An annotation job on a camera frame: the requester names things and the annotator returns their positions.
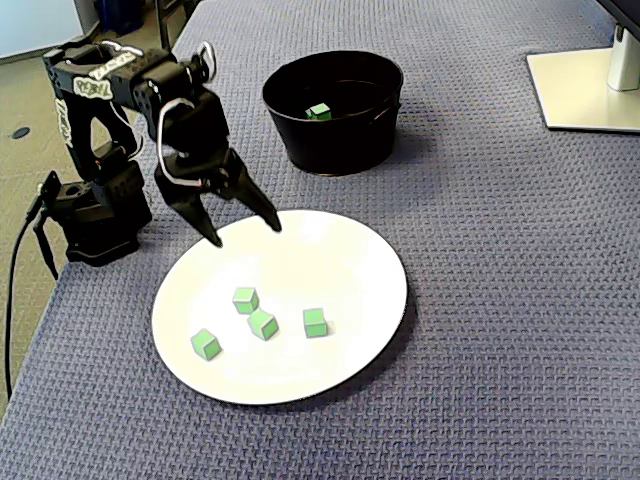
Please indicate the silver monitor stand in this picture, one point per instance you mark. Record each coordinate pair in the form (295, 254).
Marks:
(575, 90)

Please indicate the small green cube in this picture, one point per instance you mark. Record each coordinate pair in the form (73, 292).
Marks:
(315, 324)
(263, 324)
(245, 301)
(205, 344)
(319, 112)

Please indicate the blue woven table mat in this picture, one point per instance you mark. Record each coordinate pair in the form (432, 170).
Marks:
(500, 300)

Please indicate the white round plate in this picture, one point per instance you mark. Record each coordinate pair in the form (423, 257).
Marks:
(360, 280)

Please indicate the dark blue bin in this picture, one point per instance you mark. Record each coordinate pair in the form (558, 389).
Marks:
(120, 17)

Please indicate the dark furniture frame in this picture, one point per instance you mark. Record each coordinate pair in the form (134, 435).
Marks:
(165, 30)

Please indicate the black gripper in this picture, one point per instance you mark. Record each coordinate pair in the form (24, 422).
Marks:
(202, 175)

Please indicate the black round floor outlet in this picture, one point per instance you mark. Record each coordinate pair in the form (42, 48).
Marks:
(20, 133)

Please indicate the black monitor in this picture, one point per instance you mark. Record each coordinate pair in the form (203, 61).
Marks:
(627, 7)

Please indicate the black round metal container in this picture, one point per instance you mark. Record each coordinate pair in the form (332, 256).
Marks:
(340, 145)

